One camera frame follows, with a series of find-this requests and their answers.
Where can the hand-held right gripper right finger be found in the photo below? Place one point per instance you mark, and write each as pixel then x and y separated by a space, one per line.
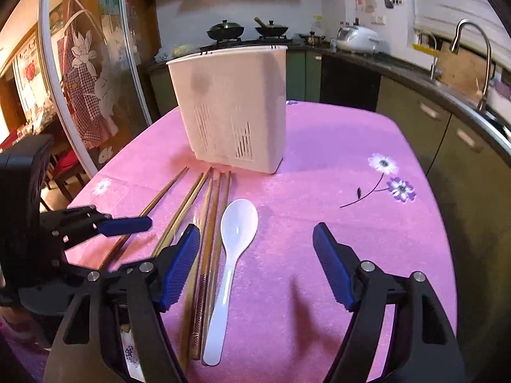
pixel 331 259

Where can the red checked apron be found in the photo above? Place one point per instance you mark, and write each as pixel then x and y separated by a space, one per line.
pixel 86 95

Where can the green kitchen cabinets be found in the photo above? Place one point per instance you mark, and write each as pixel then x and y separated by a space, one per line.
pixel 403 99

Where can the yellow sink item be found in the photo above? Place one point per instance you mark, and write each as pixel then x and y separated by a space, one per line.
pixel 423 47

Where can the white plastic spoon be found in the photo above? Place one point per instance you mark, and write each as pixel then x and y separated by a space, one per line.
pixel 237 219

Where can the black wok with lid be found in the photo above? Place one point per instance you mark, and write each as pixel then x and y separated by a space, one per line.
pixel 225 30
pixel 272 28

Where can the white rice cooker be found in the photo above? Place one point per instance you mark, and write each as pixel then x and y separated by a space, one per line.
pixel 361 39

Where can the pink floral tablecloth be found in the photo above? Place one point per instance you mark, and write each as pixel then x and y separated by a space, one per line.
pixel 319 159

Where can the black gas stove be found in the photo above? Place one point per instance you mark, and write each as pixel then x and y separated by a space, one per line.
pixel 255 41

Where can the red cushioned chair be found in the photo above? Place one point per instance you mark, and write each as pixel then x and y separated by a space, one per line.
pixel 66 163

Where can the wooden chopstick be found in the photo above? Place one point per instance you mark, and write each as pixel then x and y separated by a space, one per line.
pixel 198 191
pixel 224 195
pixel 159 197
pixel 187 198
pixel 205 211
pixel 209 239

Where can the white plastic utensil holder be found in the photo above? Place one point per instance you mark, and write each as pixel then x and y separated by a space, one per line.
pixel 235 103

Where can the small steel pot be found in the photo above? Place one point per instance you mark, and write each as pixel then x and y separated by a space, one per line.
pixel 312 38

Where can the wooden cutting board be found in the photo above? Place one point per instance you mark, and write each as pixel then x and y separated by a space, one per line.
pixel 463 68

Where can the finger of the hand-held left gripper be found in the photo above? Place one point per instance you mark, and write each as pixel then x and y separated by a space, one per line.
pixel 123 225
pixel 74 268

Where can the floral glass sliding door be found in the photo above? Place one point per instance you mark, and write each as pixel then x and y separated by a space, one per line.
pixel 119 28

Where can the tall steel faucet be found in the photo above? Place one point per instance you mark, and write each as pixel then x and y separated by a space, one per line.
pixel 485 68

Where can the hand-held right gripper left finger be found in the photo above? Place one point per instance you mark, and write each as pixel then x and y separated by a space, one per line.
pixel 183 263

